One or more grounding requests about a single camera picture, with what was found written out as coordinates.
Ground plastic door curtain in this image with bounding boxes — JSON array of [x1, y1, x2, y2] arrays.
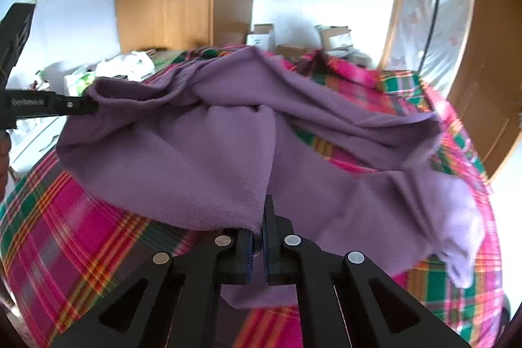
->
[[387, 0, 474, 97]]

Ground pink plaid bed sheet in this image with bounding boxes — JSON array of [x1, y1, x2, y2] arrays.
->
[[1, 51, 503, 347]]

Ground black hanging cable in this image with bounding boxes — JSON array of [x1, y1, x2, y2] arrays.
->
[[418, 0, 445, 73]]

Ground wooden door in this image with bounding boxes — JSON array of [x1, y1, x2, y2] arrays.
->
[[448, 0, 521, 177]]

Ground person's left hand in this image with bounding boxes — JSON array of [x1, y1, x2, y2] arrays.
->
[[0, 131, 11, 200]]

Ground brown cardboard box with label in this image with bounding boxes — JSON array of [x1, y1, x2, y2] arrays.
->
[[318, 26, 353, 51]]

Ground purple fleece garment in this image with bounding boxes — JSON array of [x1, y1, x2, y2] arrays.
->
[[56, 47, 485, 289]]

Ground white plastic bag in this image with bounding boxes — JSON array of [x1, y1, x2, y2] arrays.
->
[[64, 51, 156, 96]]

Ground white cardboard box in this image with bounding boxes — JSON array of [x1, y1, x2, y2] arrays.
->
[[246, 24, 276, 52]]

